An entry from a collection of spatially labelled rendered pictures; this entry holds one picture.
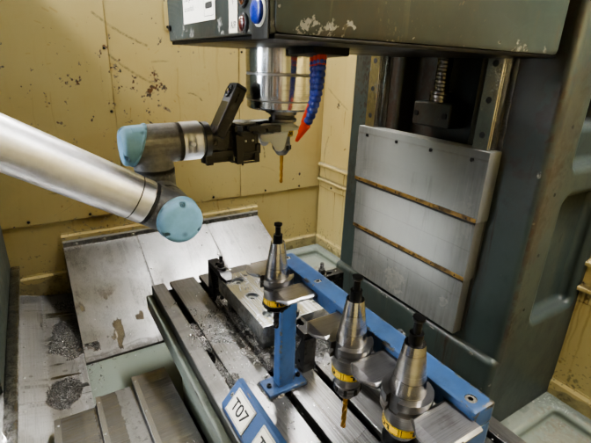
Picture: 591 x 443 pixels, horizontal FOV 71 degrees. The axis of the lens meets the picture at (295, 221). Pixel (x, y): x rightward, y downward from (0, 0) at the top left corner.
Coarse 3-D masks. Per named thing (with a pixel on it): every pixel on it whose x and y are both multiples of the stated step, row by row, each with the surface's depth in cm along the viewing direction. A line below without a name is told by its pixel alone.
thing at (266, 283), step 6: (264, 270) 78; (288, 270) 79; (264, 276) 77; (288, 276) 76; (264, 282) 75; (270, 282) 74; (276, 282) 74; (282, 282) 74; (288, 282) 75; (264, 288) 76; (270, 288) 75; (276, 288) 75
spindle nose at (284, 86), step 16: (256, 48) 81; (272, 48) 79; (256, 64) 82; (272, 64) 80; (288, 64) 80; (304, 64) 81; (256, 80) 83; (272, 80) 81; (288, 80) 81; (304, 80) 82; (256, 96) 84; (272, 96) 82; (288, 96) 82; (304, 96) 84; (288, 112) 84
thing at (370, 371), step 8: (376, 352) 58; (384, 352) 58; (360, 360) 57; (368, 360) 57; (376, 360) 57; (384, 360) 57; (392, 360) 57; (352, 368) 55; (360, 368) 55; (368, 368) 55; (376, 368) 55; (384, 368) 55; (392, 368) 55; (360, 376) 54; (368, 376) 54; (376, 376) 54; (368, 384) 53; (376, 384) 53
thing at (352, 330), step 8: (352, 304) 56; (360, 304) 56; (344, 312) 57; (352, 312) 56; (360, 312) 56; (344, 320) 57; (352, 320) 57; (360, 320) 57; (344, 328) 57; (352, 328) 57; (360, 328) 57; (336, 336) 60; (344, 336) 58; (352, 336) 57; (360, 336) 57; (344, 344) 58; (352, 344) 57; (360, 344) 58
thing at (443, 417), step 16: (448, 400) 50; (416, 416) 48; (432, 416) 48; (448, 416) 48; (464, 416) 48; (416, 432) 46; (432, 432) 46; (448, 432) 46; (464, 432) 46; (480, 432) 47
